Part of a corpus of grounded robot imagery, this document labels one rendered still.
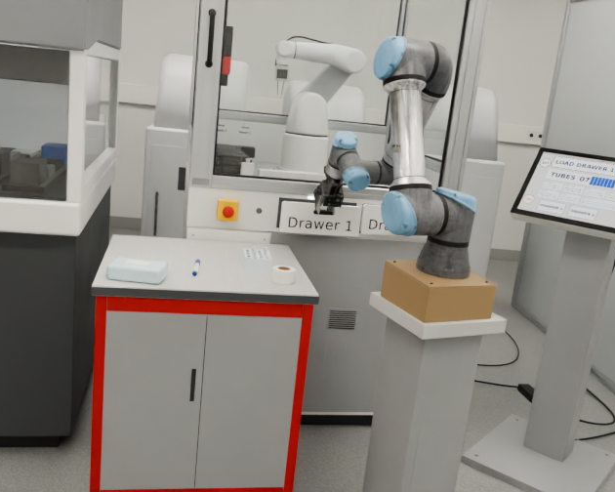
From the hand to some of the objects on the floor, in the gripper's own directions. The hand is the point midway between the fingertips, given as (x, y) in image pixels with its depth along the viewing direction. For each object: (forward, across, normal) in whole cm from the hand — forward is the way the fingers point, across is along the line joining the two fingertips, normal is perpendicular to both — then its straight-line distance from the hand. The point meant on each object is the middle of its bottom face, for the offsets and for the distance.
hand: (322, 209), depth 236 cm
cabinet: (+107, +5, -7) cm, 107 cm away
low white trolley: (+62, -41, -71) cm, 102 cm away
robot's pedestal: (+42, +24, -98) cm, 110 cm away
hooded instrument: (+100, -172, -17) cm, 200 cm away
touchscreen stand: (+65, +95, -66) cm, 133 cm away
